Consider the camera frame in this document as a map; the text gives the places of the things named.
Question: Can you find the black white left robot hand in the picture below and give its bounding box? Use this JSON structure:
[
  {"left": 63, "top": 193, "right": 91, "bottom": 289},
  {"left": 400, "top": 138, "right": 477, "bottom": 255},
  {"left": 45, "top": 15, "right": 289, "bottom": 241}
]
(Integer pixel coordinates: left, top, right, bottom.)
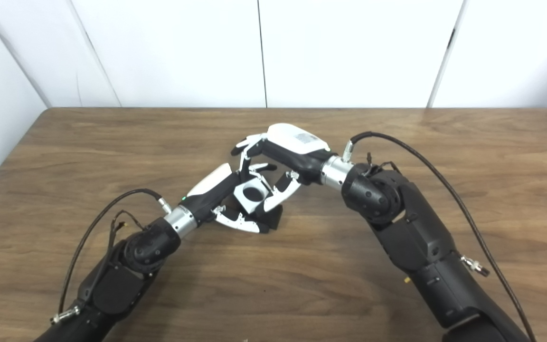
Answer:
[{"left": 181, "top": 163, "right": 279, "bottom": 234}]

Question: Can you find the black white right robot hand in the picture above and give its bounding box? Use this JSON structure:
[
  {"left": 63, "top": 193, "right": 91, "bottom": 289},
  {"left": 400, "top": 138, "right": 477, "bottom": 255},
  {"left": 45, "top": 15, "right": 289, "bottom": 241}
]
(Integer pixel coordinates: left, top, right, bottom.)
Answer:
[{"left": 230, "top": 123, "right": 337, "bottom": 213}]

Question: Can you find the white square piece with hole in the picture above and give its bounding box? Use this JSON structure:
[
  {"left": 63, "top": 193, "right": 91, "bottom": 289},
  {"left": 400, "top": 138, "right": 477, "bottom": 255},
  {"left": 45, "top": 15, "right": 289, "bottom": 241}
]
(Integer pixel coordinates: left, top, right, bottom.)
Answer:
[{"left": 233, "top": 175, "right": 274, "bottom": 214}]

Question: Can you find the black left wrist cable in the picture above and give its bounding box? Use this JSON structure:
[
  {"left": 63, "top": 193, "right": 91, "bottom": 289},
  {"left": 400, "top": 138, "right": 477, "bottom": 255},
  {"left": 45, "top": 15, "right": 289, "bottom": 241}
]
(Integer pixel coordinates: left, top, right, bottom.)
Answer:
[{"left": 49, "top": 189, "right": 173, "bottom": 326}]

